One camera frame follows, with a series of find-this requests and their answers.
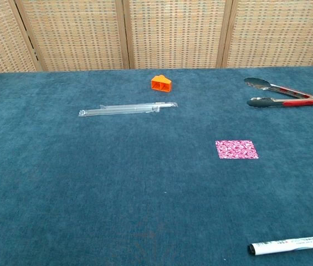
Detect orange plastic block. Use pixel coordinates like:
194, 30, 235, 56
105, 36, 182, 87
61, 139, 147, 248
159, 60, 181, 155
151, 74, 173, 94

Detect white black marker pen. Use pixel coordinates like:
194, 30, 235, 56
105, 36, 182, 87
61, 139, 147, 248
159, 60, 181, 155
247, 234, 313, 256

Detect blue plush table cover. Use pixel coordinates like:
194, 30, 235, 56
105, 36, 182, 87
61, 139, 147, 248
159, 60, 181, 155
0, 65, 313, 266

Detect woven rattan screen panel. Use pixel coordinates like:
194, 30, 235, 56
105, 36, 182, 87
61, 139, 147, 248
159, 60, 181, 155
221, 0, 313, 69
121, 0, 233, 70
14, 0, 131, 72
0, 0, 43, 75

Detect clear wrapped plastic straw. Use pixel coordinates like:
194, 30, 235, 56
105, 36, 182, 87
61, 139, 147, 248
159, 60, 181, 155
100, 101, 178, 109
78, 106, 161, 117

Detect pink patterned card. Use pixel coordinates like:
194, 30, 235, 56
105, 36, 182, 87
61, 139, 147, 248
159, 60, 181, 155
215, 140, 259, 160

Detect red-handled metal tongs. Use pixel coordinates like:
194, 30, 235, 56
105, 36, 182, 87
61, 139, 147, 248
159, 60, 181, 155
244, 76, 313, 109

